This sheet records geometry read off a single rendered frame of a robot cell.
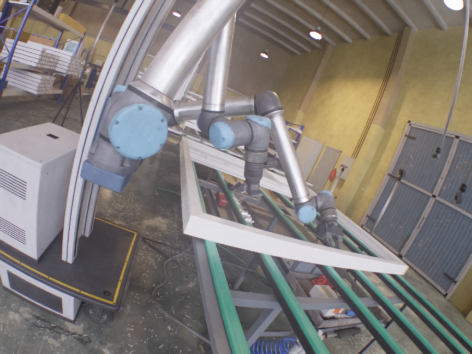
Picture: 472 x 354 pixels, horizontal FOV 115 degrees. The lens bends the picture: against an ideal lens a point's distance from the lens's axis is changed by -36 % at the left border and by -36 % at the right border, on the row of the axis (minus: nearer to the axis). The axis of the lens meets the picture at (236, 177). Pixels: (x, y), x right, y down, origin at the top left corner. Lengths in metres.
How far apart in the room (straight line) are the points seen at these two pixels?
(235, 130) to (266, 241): 0.40
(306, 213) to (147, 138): 0.78
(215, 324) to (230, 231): 0.35
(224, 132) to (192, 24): 0.34
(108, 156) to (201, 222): 0.37
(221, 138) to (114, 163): 0.36
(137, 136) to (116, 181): 0.25
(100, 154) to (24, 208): 0.49
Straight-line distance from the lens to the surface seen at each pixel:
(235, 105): 1.24
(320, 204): 1.25
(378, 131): 8.99
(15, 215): 1.19
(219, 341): 0.51
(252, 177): 0.89
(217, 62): 0.84
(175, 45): 0.64
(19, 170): 1.08
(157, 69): 0.62
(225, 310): 0.56
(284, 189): 2.00
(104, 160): 0.79
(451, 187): 7.24
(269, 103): 1.08
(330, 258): 1.07
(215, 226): 0.75
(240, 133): 0.77
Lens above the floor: 1.24
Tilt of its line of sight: 12 degrees down
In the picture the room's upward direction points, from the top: 25 degrees clockwise
